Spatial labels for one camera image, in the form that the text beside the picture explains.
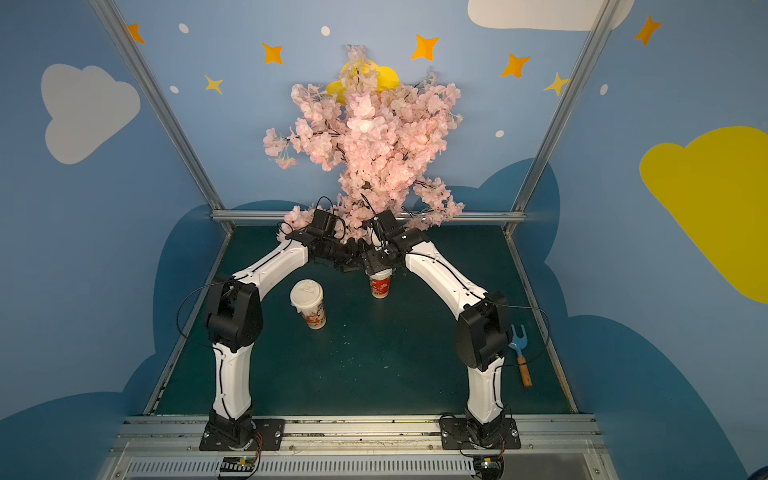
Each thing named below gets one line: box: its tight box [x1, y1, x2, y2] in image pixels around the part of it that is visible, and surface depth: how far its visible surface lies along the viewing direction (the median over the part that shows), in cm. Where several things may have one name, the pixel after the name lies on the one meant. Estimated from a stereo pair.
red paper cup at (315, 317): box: [297, 299, 327, 330], surface depth 87 cm
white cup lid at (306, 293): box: [290, 279, 324, 309], surface depth 84 cm
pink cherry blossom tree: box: [262, 44, 463, 242], surface depth 75 cm
